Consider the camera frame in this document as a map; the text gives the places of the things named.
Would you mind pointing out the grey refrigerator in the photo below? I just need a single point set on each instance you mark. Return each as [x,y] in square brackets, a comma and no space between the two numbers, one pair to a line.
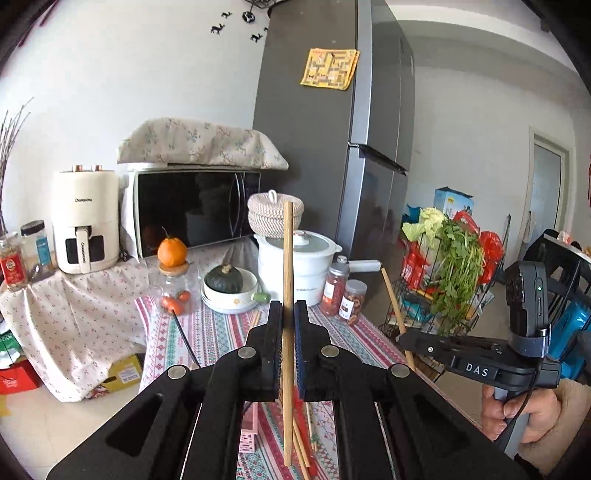
[323,161]

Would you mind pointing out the white floral casserole dish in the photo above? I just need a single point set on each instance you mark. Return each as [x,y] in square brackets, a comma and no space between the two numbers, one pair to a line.
[231,302]

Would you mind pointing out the red label glass jar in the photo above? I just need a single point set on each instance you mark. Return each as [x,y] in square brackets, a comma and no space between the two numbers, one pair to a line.
[11,267]

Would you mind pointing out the white electric cooking pot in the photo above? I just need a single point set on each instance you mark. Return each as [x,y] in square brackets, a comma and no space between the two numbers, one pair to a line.
[309,272]

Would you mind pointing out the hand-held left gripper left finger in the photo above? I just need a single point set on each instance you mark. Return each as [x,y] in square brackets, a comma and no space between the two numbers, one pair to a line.
[270,341]

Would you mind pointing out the black chopstick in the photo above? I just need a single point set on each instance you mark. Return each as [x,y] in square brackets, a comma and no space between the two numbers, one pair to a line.
[184,332]

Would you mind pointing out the cream air fryer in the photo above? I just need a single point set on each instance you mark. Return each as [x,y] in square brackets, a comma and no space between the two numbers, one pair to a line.
[85,212]

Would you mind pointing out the brown cardboard box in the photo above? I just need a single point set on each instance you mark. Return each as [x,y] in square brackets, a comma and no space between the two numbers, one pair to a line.
[122,374]

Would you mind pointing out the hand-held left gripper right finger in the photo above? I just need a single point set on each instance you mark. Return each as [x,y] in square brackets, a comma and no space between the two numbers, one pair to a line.
[302,350]

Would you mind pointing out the blue cardboard box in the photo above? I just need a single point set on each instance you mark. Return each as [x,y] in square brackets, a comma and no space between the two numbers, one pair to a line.
[455,201]

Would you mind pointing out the glass jar with tomatoes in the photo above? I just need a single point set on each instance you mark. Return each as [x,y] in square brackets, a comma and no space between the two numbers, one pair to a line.
[173,295]

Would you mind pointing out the person's right forearm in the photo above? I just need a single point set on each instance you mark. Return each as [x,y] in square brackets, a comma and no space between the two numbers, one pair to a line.
[572,424]

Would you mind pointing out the floral microwave cover cloth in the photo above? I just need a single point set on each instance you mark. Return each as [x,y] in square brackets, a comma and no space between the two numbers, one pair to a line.
[194,143]

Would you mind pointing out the striped patterned tablecloth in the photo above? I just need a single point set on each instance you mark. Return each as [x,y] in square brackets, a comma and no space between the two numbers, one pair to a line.
[221,341]

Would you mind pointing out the vase of bare twigs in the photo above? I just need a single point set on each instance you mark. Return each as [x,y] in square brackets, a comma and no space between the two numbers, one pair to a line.
[9,161]

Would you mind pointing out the person's right hand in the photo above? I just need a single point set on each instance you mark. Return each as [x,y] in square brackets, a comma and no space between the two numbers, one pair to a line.
[540,415]

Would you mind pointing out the tall red spice jar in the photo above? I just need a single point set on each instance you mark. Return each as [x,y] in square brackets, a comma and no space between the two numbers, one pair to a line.
[334,288]

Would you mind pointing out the black wall decals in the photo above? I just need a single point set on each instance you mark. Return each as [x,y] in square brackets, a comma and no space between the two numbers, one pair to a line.
[254,37]

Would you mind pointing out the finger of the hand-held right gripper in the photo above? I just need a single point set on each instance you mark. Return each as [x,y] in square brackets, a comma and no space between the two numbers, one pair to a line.
[425,346]

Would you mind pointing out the red plastic bag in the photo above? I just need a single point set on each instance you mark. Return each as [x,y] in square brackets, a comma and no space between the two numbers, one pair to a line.
[489,249]

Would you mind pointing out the red gift box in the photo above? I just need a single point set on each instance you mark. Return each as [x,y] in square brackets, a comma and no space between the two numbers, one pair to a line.
[18,378]

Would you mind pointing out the grey door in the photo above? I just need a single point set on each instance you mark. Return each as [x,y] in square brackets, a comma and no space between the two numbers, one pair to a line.
[547,194]

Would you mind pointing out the white floral cabinet cloth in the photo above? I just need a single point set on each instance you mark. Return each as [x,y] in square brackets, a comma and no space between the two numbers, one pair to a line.
[69,323]

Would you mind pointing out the white microwave oven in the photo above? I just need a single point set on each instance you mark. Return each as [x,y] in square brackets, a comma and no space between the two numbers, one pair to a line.
[184,207]

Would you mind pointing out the plain wooden chopstick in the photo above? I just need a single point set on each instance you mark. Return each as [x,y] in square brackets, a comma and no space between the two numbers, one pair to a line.
[288,258]
[392,300]

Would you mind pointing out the yellow patterned cloth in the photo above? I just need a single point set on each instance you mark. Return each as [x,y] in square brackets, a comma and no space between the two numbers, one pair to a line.
[330,68]

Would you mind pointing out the pale green lettuce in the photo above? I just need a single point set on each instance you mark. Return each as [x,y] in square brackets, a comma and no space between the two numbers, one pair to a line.
[422,224]

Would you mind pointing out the dark green pumpkin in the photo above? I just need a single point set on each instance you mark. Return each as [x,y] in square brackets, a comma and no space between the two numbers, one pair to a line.
[224,279]

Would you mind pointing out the bunch of green herbs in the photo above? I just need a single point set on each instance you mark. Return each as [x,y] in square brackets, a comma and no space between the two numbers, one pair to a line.
[457,267]

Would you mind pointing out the pile of mixed chopsticks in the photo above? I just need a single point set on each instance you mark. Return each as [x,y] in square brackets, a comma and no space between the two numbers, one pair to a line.
[302,454]

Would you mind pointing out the short red spice jar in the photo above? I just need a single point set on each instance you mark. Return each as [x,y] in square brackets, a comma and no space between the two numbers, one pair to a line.
[352,302]

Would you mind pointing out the red snack packet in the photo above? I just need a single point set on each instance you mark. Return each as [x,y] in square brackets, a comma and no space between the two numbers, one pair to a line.
[413,267]

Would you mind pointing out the pink plastic basket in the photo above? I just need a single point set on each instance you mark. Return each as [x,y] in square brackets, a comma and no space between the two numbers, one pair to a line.
[249,443]

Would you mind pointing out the black lid glass jar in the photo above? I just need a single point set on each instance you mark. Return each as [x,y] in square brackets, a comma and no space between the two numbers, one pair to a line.
[39,251]

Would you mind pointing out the green and white bag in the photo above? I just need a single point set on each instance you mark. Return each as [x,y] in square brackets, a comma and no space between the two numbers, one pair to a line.
[7,346]

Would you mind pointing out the woven lidded basket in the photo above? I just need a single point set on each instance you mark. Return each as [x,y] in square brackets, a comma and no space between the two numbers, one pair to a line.
[268,214]

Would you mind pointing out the orange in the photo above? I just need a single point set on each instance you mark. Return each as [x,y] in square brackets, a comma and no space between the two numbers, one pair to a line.
[172,251]

